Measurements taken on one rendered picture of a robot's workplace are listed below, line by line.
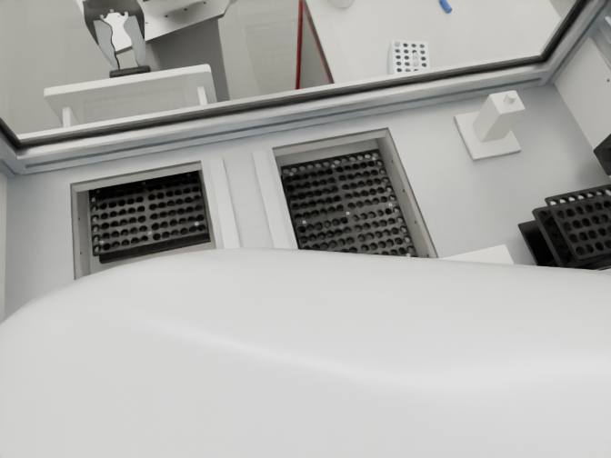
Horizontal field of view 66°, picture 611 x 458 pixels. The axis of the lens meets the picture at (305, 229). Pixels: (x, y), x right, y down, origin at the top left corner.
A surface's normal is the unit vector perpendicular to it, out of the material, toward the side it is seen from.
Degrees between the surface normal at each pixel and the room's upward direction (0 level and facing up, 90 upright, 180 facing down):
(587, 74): 90
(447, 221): 0
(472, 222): 0
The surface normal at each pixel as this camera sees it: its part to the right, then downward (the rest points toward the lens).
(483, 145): 0.04, -0.42
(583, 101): -0.97, 0.20
